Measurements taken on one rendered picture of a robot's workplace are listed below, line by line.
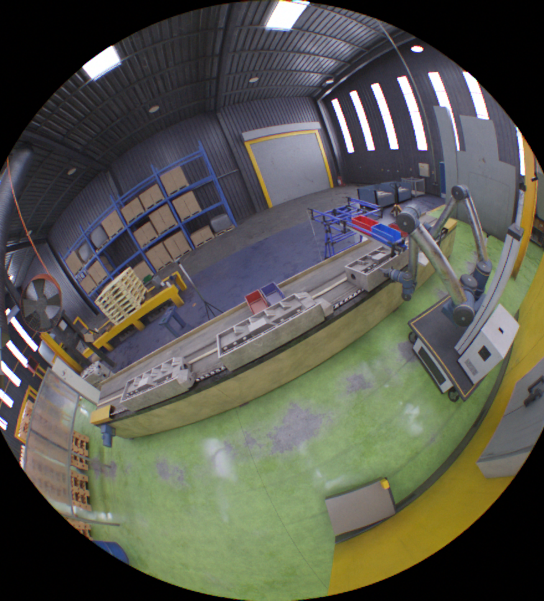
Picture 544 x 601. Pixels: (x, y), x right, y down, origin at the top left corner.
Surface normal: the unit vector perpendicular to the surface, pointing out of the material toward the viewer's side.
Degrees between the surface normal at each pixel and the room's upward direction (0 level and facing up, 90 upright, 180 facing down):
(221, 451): 0
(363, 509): 0
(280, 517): 0
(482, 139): 90
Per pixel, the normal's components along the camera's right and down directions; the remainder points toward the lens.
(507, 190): -0.88, 0.47
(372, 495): -0.32, -0.72
